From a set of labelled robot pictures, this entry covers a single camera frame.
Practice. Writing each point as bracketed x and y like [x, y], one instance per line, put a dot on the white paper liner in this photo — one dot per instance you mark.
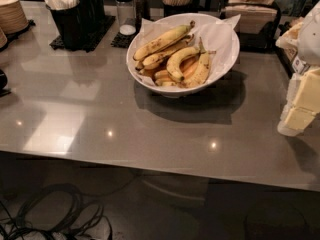
[220, 44]

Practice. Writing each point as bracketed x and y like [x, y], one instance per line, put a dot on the white bowl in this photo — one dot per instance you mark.
[181, 88]

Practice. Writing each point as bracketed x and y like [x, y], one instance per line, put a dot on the black front cutlery cup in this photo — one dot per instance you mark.
[68, 23]

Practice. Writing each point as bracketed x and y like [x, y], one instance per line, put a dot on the black object left edge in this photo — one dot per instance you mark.
[3, 84]

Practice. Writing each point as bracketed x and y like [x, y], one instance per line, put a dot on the orange lower banana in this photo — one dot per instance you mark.
[187, 67]

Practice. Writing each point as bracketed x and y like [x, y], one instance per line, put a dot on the glass salt shaker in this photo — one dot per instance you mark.
[125, 16]

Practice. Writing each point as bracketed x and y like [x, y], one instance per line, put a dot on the glass pepper shaker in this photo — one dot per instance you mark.
[142, 11]

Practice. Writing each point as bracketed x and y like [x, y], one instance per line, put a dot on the small black shaker mat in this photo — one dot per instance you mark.
[122, 41]

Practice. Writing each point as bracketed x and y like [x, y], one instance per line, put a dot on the brown napkin stack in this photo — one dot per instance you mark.
[254, 14]

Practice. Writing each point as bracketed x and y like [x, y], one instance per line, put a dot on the black rear cutlery cup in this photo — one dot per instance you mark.
[92, 13]

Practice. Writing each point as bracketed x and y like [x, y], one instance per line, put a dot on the spotted banana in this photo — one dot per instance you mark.
[163, 41]
[202, 70]
[154, 60]

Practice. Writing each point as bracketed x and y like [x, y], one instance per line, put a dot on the black napkin holder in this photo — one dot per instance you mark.
[261, 42]

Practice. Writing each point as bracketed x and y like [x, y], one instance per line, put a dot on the curved yellow middle banana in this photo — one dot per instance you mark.
[173, 63]

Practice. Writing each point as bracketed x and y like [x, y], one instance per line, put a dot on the small bottom banana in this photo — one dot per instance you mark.
[165, 82]

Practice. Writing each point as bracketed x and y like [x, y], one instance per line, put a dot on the black cutlery cup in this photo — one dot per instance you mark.
[68, 23]
[92, 13]

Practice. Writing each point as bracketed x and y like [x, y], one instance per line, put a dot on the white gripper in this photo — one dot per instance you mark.
[310, 39]

